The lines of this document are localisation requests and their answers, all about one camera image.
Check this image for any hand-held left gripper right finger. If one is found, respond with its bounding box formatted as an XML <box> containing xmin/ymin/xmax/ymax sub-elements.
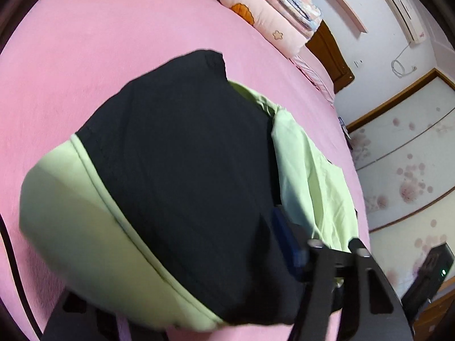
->
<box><xmin>272</xmin><ymin>208</ymin><xmax>415</xmax><ymax>341</ymax></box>

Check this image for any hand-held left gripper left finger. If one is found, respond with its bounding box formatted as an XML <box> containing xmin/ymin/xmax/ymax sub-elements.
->
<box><xmin>41</xmin><ymin>289</ymin><xmax>167</xmax><ymax>341</ymax></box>

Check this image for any light green and black hooded jacket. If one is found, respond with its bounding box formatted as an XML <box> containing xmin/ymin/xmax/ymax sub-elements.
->
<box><xmin>19</xmin><ymin>50</ymin><xmax>359</xmax><ymax>332</ymax></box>

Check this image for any small dark object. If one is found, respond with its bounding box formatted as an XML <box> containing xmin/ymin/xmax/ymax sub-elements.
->
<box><xmin>338</xmin><ymin>115</ymin><xmax>353</xmax><ymax>150</ymax></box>

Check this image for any floral sliding wardrobe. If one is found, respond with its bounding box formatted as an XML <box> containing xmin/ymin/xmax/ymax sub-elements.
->
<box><xmin>346</xmin><ymin>67</ymin><xmax>455</xmax><ymax>292</ymax></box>

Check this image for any brown wooden headboard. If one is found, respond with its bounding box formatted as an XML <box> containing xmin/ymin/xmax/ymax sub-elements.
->
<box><xmin>306</xmin><ymin>19</ymin><xmax>356</xmax><ymax>93</ymax></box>

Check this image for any pink pillow with orange print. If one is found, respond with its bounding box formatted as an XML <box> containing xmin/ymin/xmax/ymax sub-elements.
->
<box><xmin>218</xmin><ymin>0</ymin><xmax>315</xmax><ymax>57</ymax></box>

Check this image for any white air conditioner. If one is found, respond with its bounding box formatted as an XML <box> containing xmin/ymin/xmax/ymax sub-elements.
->
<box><xmin>371</xmin><ymin>0</ymin><xmax>427</xmax><ymax>45</ymax></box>

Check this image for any pink bed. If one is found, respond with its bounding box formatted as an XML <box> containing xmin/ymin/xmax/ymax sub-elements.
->
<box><xmin>0</xmin><ymin>0</ymin><xmax>372</xmax><ymax>341</ymax></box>

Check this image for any black cable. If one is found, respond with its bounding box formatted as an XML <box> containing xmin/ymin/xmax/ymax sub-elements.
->
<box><xmin>0</xmin><ymin>217</ymin><xmax>40</xmax><ymax>341</ymax></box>

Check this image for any white air conditioner cable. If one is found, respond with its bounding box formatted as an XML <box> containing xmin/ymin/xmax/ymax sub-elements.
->
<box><xmin>391</xmin><ymin>43</ymin><xmax>418</xmax><ymax>77</ymax></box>

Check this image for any pale wall shelf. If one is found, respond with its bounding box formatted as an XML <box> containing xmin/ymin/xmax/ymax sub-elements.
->
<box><xmin>329</xmin><ymin>0</ymin><xmax>367</xmax><ymax>33</ymax></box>

